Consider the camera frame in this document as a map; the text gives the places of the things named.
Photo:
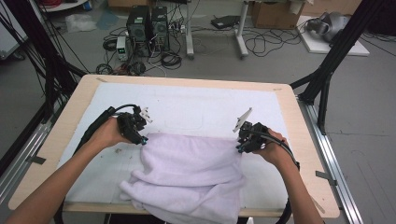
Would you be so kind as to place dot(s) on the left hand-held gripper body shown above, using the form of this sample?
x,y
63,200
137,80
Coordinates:
x,y
130,123

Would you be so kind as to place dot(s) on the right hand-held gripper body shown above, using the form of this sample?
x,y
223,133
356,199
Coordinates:
x,y
253,133

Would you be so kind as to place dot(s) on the lilac towel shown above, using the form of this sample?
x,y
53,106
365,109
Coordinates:
x,y
186,174

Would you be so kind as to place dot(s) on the person's left hand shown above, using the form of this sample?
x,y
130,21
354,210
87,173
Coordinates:
x,y
109,135

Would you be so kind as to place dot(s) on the person's right hand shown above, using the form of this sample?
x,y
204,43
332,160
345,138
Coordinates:
x,y
275,149

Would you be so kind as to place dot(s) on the white grid mat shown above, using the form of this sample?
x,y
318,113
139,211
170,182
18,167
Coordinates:
x,y
186,102

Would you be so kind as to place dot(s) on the white power supply box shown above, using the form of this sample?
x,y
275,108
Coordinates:
x,y
121,48

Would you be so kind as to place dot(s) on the black tape strip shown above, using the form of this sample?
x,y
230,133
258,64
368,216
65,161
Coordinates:
x,y
327,176
35,160

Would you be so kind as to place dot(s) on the large black computer tower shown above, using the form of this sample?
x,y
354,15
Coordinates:
x,y
138,29

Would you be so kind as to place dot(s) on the slim black computer tower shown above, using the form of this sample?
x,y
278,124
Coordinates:
x,y
160,28

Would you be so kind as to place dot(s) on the white desk leg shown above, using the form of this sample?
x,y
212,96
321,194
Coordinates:
x,y
241,34
189,31

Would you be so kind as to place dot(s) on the white floor board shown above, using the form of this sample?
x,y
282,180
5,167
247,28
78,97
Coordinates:
x,y
317,46

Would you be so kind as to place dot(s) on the clear plastic bag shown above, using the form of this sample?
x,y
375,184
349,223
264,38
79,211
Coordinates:
x,y
79,23

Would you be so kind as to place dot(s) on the black flat device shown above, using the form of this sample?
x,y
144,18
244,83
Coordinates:
x,y
225,21

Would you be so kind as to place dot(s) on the brown cardboard box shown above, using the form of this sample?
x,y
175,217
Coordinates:
x,y
274,15

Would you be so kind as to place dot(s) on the white round table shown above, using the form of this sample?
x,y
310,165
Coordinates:
x,y
62,5

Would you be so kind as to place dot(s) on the white cabinet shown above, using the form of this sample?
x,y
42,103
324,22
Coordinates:
x,y
9,37

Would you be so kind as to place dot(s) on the aluminium rail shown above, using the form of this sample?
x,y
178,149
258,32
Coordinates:
x,y
18,168
330,155

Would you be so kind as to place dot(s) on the black frame stand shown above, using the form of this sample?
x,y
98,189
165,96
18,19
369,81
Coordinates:
x,y
40,46
339,46

